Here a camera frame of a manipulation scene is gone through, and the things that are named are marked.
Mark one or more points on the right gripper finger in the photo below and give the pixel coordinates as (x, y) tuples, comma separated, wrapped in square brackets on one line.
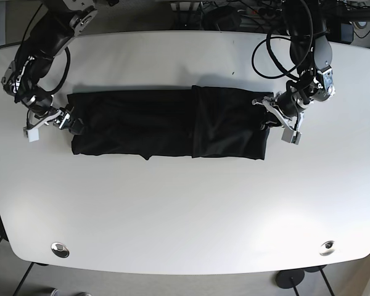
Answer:
[(77, 127)]

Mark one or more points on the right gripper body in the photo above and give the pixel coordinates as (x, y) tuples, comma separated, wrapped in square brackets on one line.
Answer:
[(42, 111)]

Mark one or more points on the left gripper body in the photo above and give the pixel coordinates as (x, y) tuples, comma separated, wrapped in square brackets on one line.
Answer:
[(287, 108)]

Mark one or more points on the black T-shirt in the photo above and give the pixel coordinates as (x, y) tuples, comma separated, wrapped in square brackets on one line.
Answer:
[(206, 122)]

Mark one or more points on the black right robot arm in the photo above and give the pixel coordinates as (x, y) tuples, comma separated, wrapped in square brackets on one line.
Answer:
[(63, 21)]

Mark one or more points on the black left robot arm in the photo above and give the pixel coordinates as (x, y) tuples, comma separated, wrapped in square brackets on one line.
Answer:
[(307, 30)]

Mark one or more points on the black electronics box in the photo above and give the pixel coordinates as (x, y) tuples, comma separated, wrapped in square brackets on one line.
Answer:
[(346, 33)]

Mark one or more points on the black power adapter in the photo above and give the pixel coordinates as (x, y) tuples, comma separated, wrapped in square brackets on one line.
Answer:
[(225, 18)]

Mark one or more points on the left chrome table grommet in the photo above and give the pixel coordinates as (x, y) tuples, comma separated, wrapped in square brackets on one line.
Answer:
[(60, 250)]

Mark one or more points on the chrome table grommet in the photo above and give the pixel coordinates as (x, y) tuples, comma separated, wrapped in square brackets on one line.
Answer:
[(60, 250), (327, 248)]

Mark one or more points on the right chrome table grommet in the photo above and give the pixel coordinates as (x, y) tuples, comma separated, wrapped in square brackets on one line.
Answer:
[(327, 248)]

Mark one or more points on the grey sneaker shoe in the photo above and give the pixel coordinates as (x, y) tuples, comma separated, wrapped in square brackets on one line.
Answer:
[(54, 292), (83, 294)]

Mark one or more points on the black round stand base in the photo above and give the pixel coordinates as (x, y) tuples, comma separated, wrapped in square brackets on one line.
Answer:
[(290, 278)]

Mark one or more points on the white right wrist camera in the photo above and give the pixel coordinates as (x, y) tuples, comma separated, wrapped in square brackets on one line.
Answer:
[(31, 134)]

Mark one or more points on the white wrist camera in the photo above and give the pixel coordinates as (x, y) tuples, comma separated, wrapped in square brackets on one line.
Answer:
[(31, 134), (291, 136)]

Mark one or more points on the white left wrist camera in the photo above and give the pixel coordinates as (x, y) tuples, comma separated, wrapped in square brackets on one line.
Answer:
[(291, 136)]

